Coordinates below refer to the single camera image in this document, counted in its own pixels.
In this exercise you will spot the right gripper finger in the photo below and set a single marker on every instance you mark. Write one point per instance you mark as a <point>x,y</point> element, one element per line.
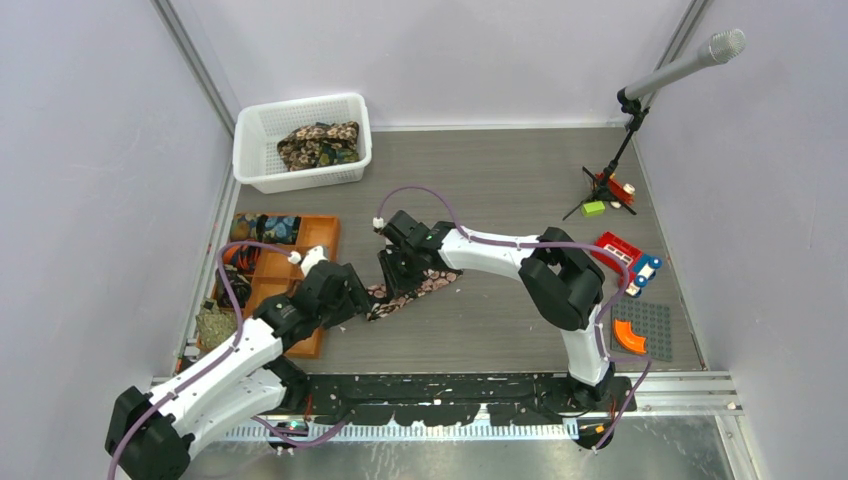
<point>411,270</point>
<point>389,264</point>

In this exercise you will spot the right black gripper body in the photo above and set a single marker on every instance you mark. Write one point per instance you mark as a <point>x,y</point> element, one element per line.
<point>408,252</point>

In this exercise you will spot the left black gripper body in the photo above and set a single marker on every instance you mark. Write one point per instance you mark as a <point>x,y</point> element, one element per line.
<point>348,304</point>

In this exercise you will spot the black pink floral tie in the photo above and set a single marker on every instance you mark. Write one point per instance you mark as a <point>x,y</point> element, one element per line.
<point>382,304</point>

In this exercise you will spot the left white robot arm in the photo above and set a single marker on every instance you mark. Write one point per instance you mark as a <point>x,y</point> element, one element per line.
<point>156,434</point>

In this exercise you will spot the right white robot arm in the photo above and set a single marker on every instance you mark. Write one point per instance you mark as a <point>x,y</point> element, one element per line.
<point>564,284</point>

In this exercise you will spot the floral ties in basket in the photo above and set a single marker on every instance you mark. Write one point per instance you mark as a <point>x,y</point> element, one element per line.
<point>320,145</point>

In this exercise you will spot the orange wooden compartment tray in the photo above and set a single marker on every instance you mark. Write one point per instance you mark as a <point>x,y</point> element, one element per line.
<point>274,274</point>

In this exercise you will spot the blue floral rolled tie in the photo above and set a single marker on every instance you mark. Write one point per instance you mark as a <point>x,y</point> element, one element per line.
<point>278,229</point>

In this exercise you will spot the orange striped rolled tie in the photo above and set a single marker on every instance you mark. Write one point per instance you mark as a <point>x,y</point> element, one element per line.
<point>243,258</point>

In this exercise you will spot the dark patterned rolled tie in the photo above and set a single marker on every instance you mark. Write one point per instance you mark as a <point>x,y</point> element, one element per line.
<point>239,284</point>

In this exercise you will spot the yellow floral rolled tie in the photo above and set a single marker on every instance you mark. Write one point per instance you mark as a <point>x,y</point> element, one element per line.
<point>243,227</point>

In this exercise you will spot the olive patterned rolled tie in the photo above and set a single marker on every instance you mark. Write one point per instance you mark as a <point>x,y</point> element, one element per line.
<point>214,325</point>

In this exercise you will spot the white plastic basket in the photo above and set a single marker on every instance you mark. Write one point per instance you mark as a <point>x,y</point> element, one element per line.
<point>259,128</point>

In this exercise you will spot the green toy block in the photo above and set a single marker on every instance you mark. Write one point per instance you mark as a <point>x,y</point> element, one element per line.
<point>592,209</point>

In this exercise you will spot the red toy piece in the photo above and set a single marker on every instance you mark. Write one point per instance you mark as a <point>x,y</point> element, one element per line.
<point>619,189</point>

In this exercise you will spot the orange curved toy piece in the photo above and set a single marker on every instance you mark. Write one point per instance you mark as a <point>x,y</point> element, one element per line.
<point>628,338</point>

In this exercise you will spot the red toy bus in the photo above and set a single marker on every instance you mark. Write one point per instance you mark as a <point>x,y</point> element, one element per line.
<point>642,267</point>

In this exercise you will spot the grey studded baseplate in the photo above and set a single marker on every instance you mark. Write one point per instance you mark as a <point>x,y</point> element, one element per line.
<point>650,320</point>

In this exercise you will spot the black microphone tripod stand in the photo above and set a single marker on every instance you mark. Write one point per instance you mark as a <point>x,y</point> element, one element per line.
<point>634,108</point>

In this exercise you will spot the grey microphone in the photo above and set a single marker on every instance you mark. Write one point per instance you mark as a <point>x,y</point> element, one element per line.
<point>718,50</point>

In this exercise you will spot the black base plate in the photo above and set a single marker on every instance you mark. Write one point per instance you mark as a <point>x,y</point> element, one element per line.
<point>517,399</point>

